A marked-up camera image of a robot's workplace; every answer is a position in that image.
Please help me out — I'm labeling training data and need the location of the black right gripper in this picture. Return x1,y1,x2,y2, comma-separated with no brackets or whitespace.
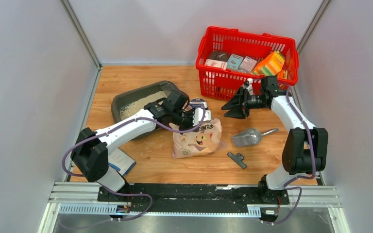
220,86,267,119

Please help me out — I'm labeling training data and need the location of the pink cat litter bag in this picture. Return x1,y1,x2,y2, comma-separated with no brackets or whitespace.
171,118,225,159

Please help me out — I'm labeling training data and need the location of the silver metal scoop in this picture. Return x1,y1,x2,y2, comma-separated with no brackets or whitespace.
232,128,279,147

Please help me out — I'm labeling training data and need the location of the black bag clip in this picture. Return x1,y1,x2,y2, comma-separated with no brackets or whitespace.
227,152,247,169

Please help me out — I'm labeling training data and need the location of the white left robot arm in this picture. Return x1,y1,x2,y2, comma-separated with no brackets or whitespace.
66,91,206,201

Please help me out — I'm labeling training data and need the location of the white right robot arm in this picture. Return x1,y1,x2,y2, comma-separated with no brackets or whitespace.
221,76,328,203

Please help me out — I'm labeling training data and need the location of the grey litter box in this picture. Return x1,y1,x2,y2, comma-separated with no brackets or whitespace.
111,81,187,123

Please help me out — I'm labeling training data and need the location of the blue razor box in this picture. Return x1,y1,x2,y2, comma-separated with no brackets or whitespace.
108,148,136,177

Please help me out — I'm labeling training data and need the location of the yellow tape roll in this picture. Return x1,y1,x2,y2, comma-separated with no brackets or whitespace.
189,98,208,110

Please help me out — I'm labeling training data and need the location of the white Kamenoko sponge pack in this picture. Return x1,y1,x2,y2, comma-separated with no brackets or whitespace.
204,59,227,70

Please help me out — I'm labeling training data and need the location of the teal sponge pack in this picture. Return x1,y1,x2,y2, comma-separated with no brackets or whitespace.
227,54,244,70

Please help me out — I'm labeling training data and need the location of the orange sponge pack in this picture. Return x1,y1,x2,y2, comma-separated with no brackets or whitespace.
252,51,285,76

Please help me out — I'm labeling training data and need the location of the red shopping basket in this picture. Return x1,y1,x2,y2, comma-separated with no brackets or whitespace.
195,26,299,100

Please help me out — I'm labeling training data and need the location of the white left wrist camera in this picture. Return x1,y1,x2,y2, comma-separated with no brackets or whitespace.
192,107,212,127

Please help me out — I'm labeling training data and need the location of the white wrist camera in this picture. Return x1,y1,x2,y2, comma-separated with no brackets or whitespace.
192,107,212,127
243,78,254,95

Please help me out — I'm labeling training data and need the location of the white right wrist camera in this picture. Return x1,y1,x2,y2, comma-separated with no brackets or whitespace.
243,78,254,95

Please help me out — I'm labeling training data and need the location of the black mounting rail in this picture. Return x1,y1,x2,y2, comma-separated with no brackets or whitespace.
97,183,289,214

